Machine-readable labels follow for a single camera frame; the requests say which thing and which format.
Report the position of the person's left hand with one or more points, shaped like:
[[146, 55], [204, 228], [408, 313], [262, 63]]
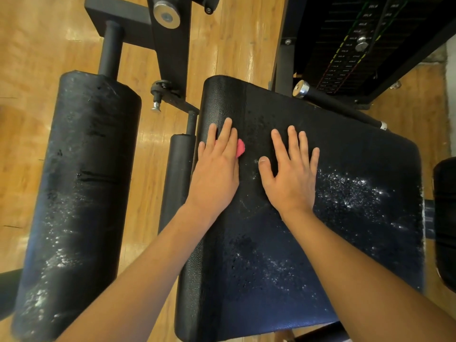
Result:
[[214, 174]]

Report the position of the person's right forearm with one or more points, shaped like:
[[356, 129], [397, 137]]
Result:
[[370, 281]]

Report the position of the person's left forearm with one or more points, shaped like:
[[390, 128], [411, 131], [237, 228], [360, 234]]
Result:
[[128, 288]]

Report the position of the pink cleaning cloth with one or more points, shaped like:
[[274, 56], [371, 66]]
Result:
[[241, 147]]

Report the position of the person's right hand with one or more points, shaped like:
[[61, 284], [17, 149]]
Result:
[[291, 178]]

